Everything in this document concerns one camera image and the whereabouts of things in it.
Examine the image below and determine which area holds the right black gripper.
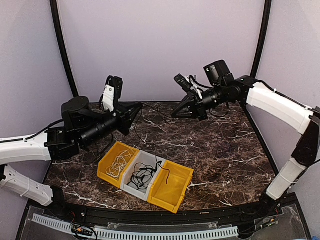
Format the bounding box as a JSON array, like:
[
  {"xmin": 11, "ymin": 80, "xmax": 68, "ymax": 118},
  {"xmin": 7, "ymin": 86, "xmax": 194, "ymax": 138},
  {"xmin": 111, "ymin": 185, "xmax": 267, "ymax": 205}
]
[{"xmin": 171, "ymin": 83, "xmax": 228, "ymax": 121}]

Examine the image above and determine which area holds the white cable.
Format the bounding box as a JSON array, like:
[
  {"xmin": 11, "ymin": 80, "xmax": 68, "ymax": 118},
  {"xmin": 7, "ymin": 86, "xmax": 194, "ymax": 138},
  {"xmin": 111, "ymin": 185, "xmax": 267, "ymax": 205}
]
[{"xmin": 103, "ymin": 148, "xmax": 137, "ymax": 180}]

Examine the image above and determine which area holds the black cable tangle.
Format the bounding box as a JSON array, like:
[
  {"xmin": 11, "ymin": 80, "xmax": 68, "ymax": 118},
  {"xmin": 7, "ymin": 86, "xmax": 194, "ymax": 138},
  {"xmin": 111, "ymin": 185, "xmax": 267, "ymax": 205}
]
[{"xmin": 127, "ymin": 161, "xmax": 162, "ymax": 191}]

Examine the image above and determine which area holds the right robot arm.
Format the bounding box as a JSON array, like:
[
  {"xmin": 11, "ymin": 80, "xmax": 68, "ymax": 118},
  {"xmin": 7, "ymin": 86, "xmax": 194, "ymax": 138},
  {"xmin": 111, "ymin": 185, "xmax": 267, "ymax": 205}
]
[{"xmin": 171, "ymin": 60, "xmax": 320, "ymax": 217}]

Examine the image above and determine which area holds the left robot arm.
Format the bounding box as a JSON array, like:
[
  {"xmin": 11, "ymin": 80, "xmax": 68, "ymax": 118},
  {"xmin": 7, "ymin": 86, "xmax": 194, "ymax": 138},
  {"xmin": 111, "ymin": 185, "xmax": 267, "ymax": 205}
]
[{"xmin": 0, "ymin": 96, "xmax": 143, "ymax": 218}]

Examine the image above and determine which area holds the left yellow plastic bin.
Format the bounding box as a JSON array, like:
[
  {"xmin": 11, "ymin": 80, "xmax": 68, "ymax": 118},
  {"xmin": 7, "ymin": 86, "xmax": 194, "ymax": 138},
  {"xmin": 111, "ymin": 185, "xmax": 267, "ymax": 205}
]
[{"xmin": 97, "ymin": 141, "xmax": 140, "ymax": 189}]

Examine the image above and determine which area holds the yellow plastic bin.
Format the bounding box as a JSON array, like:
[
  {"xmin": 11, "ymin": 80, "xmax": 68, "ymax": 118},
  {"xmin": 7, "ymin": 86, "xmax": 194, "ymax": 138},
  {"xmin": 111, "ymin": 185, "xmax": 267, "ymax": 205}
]
[
  {"xmin": 147, "ymin": 160, "xmax": 194, "ymax": 214},
  {"xmin": 97, "ymin": 141, "xmax": 140, "ymax": 189}
]

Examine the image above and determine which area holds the white translucent plastic bin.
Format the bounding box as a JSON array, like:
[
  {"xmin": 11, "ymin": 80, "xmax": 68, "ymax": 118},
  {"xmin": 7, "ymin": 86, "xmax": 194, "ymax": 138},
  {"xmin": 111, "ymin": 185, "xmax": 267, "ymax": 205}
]
[{"xmin": 120, "ymin": 150, "xmax": 166, "ymax": 202}]

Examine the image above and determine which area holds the right yellow plastic bin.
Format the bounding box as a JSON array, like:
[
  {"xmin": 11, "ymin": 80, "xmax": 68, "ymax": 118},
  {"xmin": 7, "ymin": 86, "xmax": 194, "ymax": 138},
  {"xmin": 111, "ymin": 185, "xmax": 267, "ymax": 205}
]
[{"xmin": 147, "ymin": 160, "xmax": 194, "ymax": 214}]

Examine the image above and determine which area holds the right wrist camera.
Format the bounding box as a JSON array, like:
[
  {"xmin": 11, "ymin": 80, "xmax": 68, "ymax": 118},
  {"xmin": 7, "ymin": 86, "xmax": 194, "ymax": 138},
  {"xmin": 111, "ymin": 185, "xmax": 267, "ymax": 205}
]
[{"xmin": 173, "ymin": 74, "xmax": 203, "ymax": 100}]

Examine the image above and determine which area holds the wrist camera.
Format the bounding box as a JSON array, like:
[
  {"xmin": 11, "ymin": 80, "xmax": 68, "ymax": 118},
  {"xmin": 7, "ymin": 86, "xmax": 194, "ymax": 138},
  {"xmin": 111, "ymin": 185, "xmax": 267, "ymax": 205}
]
[
  {"xmin": 173, "ymin": 74, "xmax": 203, "ymax": 100},
  {"xmin": 99, "ymin": 75, "xmax": 123, "ymax": 115}
]

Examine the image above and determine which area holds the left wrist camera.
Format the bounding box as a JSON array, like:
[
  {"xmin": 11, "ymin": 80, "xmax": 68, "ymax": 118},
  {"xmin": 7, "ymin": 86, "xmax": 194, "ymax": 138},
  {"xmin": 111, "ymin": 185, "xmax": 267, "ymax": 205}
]
[{"xmin": 99, "ymin": 75, "xmax": 123, "ymax": 115}]

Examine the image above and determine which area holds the right black frame post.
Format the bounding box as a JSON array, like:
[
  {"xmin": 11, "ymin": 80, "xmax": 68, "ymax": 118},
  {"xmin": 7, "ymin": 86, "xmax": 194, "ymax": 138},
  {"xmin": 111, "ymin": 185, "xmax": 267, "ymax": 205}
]
[{"xmin": 250, "ymin": 0, "xmax": 272, "ymax": 78}]

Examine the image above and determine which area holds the black frame post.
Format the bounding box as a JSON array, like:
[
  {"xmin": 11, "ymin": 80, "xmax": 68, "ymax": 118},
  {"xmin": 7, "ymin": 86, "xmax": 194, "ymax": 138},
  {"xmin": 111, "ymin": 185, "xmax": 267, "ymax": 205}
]
[
  {"xmin": 49, "ymin": 0, "xmax": 80, "ymax": 98},
  {"xmin": 250, "ymin": 0, "xmax": 272, "ymax": 78}
]

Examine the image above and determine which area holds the left black frame post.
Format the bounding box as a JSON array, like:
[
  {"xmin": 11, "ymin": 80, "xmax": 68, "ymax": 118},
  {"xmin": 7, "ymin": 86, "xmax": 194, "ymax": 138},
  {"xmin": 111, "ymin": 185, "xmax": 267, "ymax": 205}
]
[{"xmin": 49, "ymin": 0, "xmax": 80, "ymax": 98}]

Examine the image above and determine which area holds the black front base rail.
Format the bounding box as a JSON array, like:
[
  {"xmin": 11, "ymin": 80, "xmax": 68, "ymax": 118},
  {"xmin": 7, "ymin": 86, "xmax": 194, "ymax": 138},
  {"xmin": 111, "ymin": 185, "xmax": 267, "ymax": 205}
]
[{"xmin": 16, "ymin": 193, "xmax": 312, "ymax": 240}]

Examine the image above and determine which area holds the white slotted cable duct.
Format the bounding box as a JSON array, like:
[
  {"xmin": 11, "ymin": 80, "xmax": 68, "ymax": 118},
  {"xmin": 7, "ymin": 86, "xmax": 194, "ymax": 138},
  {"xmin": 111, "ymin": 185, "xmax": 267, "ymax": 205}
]
[{"xmin": 31, "ymin": 213, "xmax": 239, "ymax": 240}]

